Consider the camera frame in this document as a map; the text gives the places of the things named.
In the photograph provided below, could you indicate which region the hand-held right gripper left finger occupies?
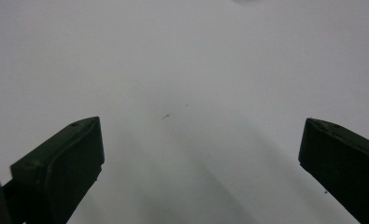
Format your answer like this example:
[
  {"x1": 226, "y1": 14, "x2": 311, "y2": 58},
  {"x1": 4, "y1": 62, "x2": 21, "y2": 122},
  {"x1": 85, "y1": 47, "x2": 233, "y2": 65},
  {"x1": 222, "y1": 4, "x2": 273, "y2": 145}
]
[{"x1": 9, "y1": 116, "x2": 106, "y2": 224}]

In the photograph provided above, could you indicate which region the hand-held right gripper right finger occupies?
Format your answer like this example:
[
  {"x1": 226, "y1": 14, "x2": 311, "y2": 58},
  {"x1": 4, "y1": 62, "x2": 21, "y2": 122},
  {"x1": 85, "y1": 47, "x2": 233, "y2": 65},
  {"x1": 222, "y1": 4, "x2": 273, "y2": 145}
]
[{"x1": 298, "y1": 118, "x2": 369, "y2": 224}]

